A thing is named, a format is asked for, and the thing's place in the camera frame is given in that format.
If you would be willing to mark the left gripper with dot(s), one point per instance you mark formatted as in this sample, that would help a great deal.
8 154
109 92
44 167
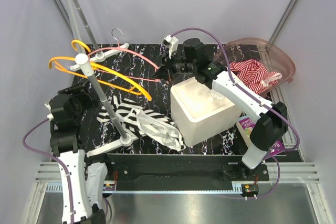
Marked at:
81 92

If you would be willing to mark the purple children's book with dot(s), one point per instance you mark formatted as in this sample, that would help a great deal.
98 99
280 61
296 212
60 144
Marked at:
245 126

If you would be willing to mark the white clothes rack base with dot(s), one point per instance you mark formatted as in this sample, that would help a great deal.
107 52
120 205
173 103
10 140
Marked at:
125 139

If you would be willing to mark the pink plastic hanger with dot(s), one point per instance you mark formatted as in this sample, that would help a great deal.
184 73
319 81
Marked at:
118 49

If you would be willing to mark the white foam box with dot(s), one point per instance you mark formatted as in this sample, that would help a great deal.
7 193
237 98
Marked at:
199 112

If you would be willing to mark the aluminium frame rail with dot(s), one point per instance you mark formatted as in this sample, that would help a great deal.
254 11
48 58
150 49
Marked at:
279 171

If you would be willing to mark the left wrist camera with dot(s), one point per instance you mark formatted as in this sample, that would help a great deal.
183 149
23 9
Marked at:
49 115

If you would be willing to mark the yellow plastic hanger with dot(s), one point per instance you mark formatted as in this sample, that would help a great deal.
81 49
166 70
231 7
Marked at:
105 72

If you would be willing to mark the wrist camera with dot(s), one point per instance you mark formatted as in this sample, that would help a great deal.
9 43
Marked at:
171 43
49 115

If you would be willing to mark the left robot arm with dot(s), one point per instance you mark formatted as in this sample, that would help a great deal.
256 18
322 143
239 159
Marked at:
82 178

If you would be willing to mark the red white striped tank top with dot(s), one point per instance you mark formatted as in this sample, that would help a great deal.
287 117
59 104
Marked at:
255 75

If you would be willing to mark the black white striped tank top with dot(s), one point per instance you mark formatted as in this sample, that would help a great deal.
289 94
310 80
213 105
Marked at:
138 122

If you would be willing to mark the black marble pattern mat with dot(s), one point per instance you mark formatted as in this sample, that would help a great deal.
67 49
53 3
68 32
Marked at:
270 119

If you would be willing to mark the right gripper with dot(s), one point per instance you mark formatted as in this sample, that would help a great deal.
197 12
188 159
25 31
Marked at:
163 73

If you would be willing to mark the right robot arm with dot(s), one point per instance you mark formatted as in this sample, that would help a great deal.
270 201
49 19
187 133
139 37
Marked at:
270 119

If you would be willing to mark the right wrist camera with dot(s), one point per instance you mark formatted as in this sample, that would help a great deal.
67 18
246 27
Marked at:
171 43

